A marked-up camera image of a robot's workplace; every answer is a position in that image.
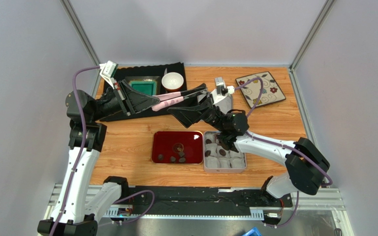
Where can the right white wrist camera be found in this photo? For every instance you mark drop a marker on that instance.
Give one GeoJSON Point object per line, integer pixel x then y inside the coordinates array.
{"type": "Point", "coordinates": [221, 90]}

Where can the floral square plate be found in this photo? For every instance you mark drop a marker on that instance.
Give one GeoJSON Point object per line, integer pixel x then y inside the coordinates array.
{"type": "Point", "coordinates": [271, 91]}

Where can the red lacquer tray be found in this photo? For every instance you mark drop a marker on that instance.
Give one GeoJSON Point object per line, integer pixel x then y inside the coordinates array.
{"type": "Point", "coordinates": [170, 143]}

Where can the silver tin lid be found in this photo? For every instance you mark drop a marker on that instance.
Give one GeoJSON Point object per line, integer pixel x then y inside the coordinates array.
{"type": "Point", "coordinates": [226, 104]}

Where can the green square plate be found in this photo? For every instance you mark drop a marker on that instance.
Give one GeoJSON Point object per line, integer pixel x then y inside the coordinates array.
{"type": "Point", "coordinates": [149, 85]}

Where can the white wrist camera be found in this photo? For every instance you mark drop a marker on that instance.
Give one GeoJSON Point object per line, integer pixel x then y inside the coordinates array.
{"type": "Point", "coordinates": [107, 72]}
{"type": "Point", "coordinates": [221, 90]}

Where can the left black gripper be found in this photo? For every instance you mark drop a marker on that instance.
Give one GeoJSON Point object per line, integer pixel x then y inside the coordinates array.
{"type": "Point", "coordinates": [132, 102]}

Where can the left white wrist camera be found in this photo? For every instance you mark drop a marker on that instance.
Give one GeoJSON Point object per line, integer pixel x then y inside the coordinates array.
{"type": "Point", "coordinates": [107, 72]}

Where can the pink handled metal tongs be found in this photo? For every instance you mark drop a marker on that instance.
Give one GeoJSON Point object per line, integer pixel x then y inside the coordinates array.
{"type": "Point", "coordinates": [166, 100]}

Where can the silver tin with paper cups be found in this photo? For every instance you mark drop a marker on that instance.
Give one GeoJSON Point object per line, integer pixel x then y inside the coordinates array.
{"type": "Point", "coordinates": [232, 163]}

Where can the white bowl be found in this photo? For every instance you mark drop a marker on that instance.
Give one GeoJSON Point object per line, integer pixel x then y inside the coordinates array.
{"type": "Point", "coordinates": [172, 81]}

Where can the blue plastic bin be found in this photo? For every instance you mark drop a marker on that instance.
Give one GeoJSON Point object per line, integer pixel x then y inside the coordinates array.
{"type": "Point", "coordinates": [253, 232]}

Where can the black cloth placemat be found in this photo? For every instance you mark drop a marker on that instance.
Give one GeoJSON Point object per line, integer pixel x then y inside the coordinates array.
{"type": "Point", "coordinates": [156, 70]}

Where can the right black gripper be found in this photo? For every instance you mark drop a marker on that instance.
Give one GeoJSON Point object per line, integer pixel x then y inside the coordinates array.
{"type": "Point", "coordinates": [201, 115]}

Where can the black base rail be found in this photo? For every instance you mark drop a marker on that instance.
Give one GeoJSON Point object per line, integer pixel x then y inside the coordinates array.
{"type": "Point", "coordinates": [198, 202]}

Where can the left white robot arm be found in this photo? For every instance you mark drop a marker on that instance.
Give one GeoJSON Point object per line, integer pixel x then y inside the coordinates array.
{"type": "Point", "coordinates": [73, 215]}

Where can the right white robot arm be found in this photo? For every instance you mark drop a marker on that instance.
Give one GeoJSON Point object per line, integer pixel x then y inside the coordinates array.
{"type": "Point", "coordinates": [306, 167]}

